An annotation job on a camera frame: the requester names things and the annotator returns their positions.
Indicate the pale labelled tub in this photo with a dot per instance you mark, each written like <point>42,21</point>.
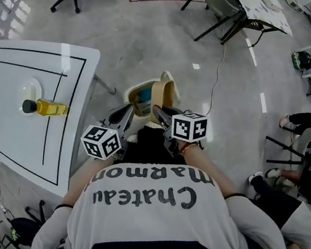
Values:
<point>143,107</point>

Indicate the person's white printed shirt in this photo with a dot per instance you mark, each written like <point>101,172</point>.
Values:
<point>155,227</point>

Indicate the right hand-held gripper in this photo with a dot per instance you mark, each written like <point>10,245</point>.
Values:
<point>188,126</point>

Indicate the teal item in bin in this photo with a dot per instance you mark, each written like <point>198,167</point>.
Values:
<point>145,93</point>

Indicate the person's right forearm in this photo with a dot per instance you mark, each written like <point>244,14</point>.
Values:
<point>208,172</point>

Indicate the white box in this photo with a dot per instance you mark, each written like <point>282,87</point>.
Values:
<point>271,3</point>

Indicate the person's left forearm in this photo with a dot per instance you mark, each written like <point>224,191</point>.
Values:
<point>84,185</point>

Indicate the yellow oil bottle black cap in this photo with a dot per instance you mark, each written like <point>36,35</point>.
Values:
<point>48,108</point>

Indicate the person's black trousers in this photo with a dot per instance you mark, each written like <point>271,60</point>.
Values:
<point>150,145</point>

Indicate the beige trash bin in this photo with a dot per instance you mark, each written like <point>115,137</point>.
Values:
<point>128,94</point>

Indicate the brown cardboard piece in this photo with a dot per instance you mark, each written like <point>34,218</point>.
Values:
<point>161,99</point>

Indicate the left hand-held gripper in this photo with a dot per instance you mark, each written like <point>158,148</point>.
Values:
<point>100,142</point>

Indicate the patterned table black legs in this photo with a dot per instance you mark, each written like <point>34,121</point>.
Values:
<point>268,16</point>

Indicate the white table with black lines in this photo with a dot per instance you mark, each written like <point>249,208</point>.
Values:
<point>17,139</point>

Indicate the white plate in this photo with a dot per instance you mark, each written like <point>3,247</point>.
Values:
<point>31,87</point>

